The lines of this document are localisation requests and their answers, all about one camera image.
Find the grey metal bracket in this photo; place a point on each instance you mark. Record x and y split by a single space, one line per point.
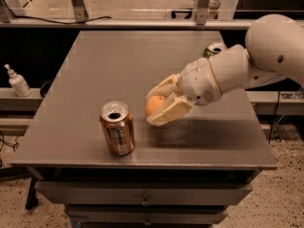
201 8
79 9

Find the grey metal bracket left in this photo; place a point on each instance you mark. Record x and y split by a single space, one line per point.
79 9

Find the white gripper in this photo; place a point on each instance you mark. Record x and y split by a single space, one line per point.
198 81

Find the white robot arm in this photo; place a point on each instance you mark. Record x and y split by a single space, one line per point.
273 50

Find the orange soda can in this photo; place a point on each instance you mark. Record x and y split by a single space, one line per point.
117 124

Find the grey metal bracket right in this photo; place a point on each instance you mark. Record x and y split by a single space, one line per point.
201 8

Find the white pump bottle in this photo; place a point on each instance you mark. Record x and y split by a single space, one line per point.
18 82

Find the orange fruit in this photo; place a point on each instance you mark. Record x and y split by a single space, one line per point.
153 104

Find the green soda can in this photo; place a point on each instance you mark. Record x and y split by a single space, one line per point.
213 49

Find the grey drawer cabinet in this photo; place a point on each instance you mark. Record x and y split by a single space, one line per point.
159 203

